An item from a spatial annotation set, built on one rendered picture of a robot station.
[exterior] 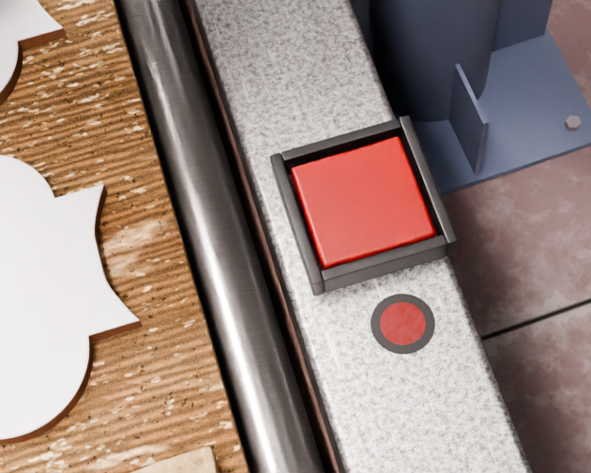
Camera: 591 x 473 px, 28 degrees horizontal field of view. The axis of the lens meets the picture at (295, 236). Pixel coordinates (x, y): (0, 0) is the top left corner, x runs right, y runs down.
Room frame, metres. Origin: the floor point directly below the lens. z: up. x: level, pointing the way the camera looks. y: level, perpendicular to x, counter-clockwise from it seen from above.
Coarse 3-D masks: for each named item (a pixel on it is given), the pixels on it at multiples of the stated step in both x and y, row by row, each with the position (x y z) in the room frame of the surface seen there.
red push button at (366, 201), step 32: (320, 160) 0.29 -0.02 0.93; (352, 160) 0.29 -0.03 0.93; (384, 160) 0.28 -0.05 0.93; (320, 192) 0.27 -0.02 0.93; (352, 192) 0.27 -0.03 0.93; (384, 192) 0.27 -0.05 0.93; (416, 192) 0.26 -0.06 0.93; (320, 224) 0.25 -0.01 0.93; (352, 224) 0.25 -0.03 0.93; (384, 224) 0.25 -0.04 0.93; (416, 224) 0.25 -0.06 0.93; (320, 256) 0.24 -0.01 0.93; (352, 256) 0.23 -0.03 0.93
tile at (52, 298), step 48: (0, 192) 0.29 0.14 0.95; (48, 192) 0.28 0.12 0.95; (96, 192) 0.28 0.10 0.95; (0, 240) 0.26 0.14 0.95; (48, 240) 0.26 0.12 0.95; (96, 240) 0.25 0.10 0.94; (0, 288) 0.23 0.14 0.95; (48, 288) 0.23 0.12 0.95; (96, 288) 0.23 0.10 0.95; (0, 336) 0.21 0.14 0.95; (48, 336) 0.21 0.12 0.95; (96, 336) 0.20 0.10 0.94; (0, 384) 0.19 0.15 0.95; (48, 384) 0.18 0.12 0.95; (0, 432) 0.16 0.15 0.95
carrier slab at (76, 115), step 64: (64, 0) 0.41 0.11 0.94; (64, 64) 0.36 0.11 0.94; (128, 64) 0.36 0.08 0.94; (0, 128) 0.33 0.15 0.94; (64, 128) 0.33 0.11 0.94; (128, 128) 0.32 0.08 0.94; (64, 192) 0.29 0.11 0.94; (128, 192) 0.28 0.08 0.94; (128, 256) 0.25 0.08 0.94; (192, 320) 0.21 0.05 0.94; (128, 384) 0.18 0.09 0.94; (192, 384) 0.18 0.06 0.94; (0, 448) 0.16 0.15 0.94; (64, 448) 0.15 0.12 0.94; (128, 448) 0.15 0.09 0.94; (192, 448) 0.15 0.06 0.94
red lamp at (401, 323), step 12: (384, 312) 0.21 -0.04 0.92; (396, 312) 0.21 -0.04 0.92; (408, 312) 0.21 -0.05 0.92; (420, 312) 0.20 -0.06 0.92; (384, 324) 0.20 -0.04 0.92; (396, 324) 0.20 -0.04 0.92; (408, 324) 0.20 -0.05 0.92; (420, 324) 0.20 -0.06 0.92; (396, 336) 0.19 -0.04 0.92; (408, 336) 0.19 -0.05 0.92; (420, 336) 0.19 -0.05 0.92
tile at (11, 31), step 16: (0, 0) 0.40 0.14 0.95; (16, 0) 0.40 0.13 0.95; (32, 0) 0.40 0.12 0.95; (0, 16) 0.39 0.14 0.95; (16, 16) 0.39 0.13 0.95; (32, 16) 0.39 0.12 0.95; (48, 16) 0.39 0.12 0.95; (0, 32) 0.38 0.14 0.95; (16, 32) 0.38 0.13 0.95; (32, 32) 0.38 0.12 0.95; (48, 32) 0.38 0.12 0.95; (64, 32) 0.38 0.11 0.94; (0, 48) 0.37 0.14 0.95; (16, 48) 0.37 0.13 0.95; (0, 64) 0.36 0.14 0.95; (16, 64) 0.36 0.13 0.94; (0, 80) 0.35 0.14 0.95; (16, 80) 0.36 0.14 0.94; (0, 96) 0.35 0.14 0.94
